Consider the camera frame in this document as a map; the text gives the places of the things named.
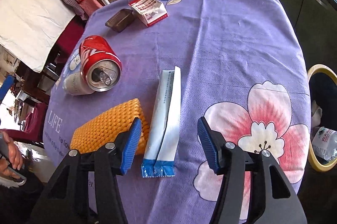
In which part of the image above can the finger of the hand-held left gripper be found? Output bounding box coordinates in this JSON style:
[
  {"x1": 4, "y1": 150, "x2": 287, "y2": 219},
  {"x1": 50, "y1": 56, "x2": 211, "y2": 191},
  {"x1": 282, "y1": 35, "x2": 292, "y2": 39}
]
[{"x1": 0, "y1": 75, "x2": 14, "y2": 103}]

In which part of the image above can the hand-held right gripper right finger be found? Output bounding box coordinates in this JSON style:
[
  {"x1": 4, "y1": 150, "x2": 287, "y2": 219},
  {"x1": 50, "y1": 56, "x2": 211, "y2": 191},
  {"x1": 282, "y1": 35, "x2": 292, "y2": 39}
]
[{"x1": 197, "y1": 116, "x2": 308, "y2": 224}]

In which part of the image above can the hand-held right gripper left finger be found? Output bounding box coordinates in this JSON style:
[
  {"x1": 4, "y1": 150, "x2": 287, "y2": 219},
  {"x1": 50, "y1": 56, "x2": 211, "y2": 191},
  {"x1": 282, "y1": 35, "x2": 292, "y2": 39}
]
[{"x1": 29, "y1": 117, "x2": 143, "y2": 224}]

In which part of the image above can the blue and white wrapper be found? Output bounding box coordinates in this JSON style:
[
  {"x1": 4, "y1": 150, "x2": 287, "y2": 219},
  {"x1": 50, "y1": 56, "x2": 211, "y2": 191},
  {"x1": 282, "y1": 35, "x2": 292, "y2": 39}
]
[{"x1": 141, "y1": 66, "x2": 182, "y2": 178}]

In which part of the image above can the clear plastic bottle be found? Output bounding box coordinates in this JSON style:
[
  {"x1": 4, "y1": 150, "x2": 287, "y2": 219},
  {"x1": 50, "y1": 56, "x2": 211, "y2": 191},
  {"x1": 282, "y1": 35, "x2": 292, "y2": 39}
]
[{"x1": 312, "y1": 126, "x2": 337, "y2": 161}]

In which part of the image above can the yellow-rimmed waste bin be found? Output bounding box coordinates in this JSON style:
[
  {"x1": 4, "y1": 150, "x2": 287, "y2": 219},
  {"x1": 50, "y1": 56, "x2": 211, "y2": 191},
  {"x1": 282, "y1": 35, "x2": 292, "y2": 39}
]
[{"x1": 307, "y1": 64, "x2": 337, "y2": 170}]

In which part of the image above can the person's left hand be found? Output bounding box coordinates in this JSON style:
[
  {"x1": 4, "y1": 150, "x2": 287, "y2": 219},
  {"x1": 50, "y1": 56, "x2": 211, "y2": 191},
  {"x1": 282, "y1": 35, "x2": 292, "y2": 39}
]
[{"x1": 0, "y1": 129, "x2": 24, "y2": 179}]

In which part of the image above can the dark clothing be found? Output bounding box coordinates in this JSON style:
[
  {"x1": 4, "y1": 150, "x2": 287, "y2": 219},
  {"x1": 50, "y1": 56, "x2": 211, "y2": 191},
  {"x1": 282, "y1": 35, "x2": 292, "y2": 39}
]
[{"x1": 0, "y1": 177, "x2": 44, "y2": 224}]

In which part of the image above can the orange sponge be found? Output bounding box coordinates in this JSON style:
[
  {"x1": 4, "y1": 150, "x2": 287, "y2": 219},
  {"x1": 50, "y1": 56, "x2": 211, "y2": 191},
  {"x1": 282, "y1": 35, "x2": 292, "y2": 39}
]
[{"x1": 70, "y1": 98, "x2": 150, "y2": 157}]

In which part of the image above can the white drink can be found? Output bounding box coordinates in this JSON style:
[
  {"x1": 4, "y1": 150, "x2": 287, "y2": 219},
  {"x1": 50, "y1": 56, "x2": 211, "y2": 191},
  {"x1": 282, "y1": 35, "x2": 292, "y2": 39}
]
[{"x1": 63, "y1": 70, "x2": 95, "y2": 96}]

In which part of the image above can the white hanging sheet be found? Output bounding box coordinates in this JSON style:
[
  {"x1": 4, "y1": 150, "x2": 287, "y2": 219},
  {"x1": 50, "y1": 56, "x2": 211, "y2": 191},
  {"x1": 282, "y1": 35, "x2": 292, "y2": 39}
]
[{"x1": 0, "y1": 0, "x2": 75, "y2": 73}]

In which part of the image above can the purple floral tablecloth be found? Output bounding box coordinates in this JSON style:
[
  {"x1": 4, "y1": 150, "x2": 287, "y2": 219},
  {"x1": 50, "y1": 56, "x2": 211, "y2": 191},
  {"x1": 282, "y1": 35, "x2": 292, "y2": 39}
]
[{"x1": 43, "y1": 0, "x2": 312, "y2": 224}]

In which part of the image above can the red soda can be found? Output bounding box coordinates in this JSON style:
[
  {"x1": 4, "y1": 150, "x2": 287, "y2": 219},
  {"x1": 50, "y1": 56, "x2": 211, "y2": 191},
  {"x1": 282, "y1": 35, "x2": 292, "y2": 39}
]
[{"x1": 79, "y1": 35, "x2": 123, "y2": 92}]

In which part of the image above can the brown plastic tray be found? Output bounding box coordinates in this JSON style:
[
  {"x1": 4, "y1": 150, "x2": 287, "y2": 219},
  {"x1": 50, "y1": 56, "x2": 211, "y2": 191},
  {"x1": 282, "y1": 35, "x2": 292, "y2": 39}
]
[{"x1": 105, "y1": 9, "x2": 134, "y2": 32}]

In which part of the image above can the red and white carton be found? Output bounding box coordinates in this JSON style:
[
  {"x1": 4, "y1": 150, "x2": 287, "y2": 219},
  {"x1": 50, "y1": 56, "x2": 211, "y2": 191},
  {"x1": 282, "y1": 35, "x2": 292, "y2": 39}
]
[{"x1": 128, "y1": 0, "x2": 168, "y2": 27}]

